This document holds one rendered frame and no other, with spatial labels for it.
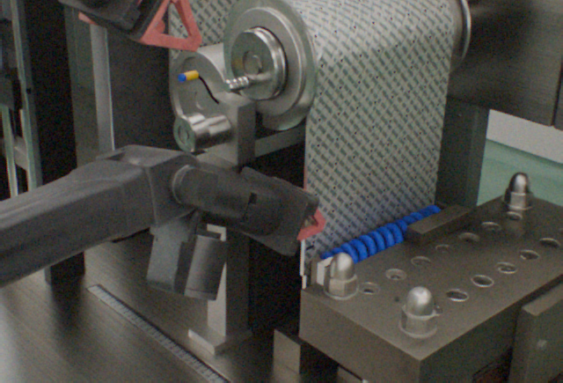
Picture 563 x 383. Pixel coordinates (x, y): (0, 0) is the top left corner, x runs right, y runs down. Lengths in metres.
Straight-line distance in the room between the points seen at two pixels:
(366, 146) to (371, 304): 0.19
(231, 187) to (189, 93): 0.25
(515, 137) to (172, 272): 3.31
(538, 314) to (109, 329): 0.51
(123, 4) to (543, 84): 0.56
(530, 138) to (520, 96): 2.86
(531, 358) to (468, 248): 0.14
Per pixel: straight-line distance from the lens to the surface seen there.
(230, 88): 0.90
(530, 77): 1.11
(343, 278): 0.90
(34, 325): 1.13
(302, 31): 0.87
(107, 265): 1.23
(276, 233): 0.87
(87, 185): 0.71
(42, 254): 0.69
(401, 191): 1.06
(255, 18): 0.91
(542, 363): 1.01
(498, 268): 1.01
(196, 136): 0.90
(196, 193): 0.75
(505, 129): 4.04
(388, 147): 1.01
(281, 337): 1.01
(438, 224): 1.04
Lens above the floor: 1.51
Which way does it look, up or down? 24 degrees down
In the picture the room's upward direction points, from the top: 2 degrees clockwise
